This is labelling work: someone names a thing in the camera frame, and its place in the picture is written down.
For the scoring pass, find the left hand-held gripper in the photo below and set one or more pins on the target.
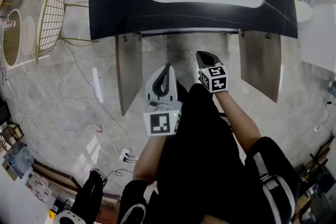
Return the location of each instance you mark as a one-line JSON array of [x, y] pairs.
[[161, 120]]

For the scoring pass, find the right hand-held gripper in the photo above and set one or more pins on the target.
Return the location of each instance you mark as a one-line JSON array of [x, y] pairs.
[[216, 80]]

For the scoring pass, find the person's right forearm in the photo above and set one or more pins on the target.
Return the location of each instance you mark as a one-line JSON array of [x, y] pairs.
[[239, 120]]

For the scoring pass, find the person's left forearm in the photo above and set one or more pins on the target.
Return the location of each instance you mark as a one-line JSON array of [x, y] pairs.
[[151, 157]]

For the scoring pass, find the brown cabinet door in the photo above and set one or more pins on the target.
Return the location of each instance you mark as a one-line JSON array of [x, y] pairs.
[[128, 73], [261, 65]]

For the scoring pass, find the white power strip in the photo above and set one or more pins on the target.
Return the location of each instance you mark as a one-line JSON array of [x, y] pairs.
[[125, 154]]

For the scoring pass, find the person's black clothing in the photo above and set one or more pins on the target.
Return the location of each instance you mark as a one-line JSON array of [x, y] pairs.
[[199, 165]]

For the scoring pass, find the white cabinet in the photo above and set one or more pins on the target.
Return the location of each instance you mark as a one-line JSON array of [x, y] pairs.
[[320, 39]]

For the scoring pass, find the wooden bench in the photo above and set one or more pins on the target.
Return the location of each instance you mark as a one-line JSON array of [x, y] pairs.
[[55, 174]]

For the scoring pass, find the small wooden stool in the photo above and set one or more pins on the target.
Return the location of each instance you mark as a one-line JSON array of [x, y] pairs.
[[13, 132]]

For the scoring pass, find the round wooden coffee table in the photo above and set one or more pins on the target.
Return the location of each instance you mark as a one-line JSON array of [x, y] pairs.
[[11, 39]]

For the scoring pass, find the white round device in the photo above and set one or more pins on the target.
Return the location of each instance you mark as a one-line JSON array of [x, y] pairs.
[[68, 218]]

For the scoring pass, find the small pale bottle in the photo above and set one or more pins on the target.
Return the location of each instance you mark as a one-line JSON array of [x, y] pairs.
[[7, 22]]

